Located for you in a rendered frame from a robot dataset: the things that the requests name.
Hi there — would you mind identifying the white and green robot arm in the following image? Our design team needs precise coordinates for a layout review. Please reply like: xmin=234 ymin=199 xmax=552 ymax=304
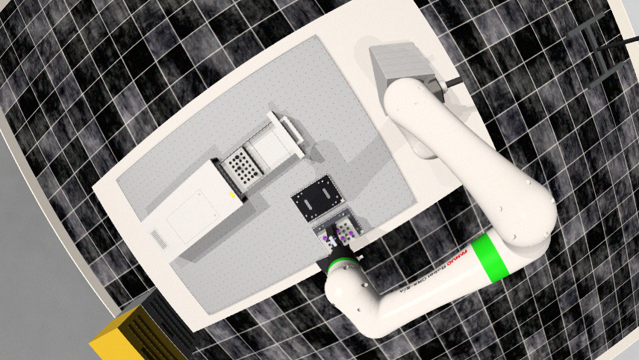
xmin=316 ymin=74 xmax=557 ymax=338

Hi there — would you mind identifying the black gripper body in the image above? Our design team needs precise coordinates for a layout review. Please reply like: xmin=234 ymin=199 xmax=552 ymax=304
xmin=330 ymin=243 xmax=353 ymax=256

